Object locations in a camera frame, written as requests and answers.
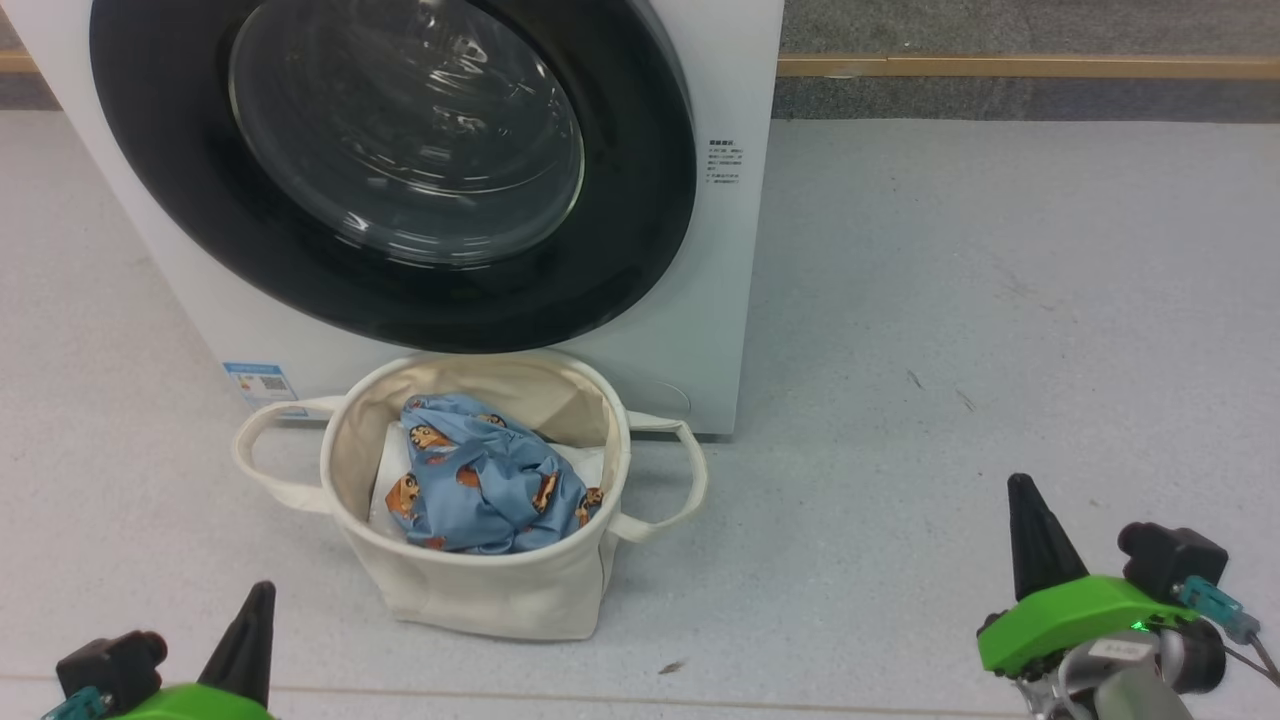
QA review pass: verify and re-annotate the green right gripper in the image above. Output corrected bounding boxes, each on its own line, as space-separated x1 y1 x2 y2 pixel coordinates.
977 473 1201 720

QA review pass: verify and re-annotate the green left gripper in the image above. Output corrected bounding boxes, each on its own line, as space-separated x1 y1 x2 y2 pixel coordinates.
105 581 277 720

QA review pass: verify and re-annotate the blue patterned garment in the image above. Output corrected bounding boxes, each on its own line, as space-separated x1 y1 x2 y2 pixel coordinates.
385 393 605 555

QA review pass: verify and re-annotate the washing machine door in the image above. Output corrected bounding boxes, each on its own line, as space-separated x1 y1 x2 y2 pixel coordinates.
88 0 698 354

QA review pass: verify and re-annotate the cream canvas laundry basket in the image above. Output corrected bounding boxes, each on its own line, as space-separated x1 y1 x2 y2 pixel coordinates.
232 348 709 642

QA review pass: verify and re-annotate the white front-load washing machine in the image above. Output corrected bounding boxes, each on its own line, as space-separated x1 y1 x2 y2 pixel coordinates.
0 0 786 436

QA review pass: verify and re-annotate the white folded cloth liner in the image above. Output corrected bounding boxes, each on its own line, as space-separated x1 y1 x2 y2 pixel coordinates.
368 420 606 536

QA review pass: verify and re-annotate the blue energy label sticker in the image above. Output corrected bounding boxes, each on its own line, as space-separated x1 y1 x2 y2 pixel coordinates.
223 362 301 416

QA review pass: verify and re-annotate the round white filter cover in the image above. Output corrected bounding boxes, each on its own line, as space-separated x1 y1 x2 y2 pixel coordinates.
625 378 691 416

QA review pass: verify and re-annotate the left teal plug cable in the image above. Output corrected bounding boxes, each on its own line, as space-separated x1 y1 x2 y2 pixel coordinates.
40 685 111 720

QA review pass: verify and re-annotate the right teal plug black cable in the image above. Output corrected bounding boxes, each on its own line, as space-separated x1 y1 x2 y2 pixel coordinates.
1175 575 1280 691

